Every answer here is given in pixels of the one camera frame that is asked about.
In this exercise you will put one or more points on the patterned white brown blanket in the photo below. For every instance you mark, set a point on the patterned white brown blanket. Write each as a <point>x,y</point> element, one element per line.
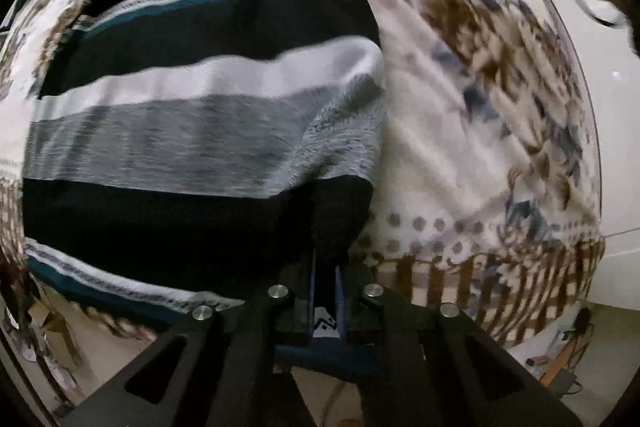
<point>475,132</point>

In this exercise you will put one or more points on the cardboard box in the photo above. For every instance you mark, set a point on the cardboard box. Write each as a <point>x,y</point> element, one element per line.
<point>52,322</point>

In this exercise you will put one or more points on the striped knit sweater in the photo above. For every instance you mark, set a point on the striped knit sweater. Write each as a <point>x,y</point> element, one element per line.
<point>200,107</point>

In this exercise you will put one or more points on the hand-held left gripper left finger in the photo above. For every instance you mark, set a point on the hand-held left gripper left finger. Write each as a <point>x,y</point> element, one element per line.
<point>312,279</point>

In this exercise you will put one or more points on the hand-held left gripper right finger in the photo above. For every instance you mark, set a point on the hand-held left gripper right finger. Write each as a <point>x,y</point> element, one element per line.
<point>339,287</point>

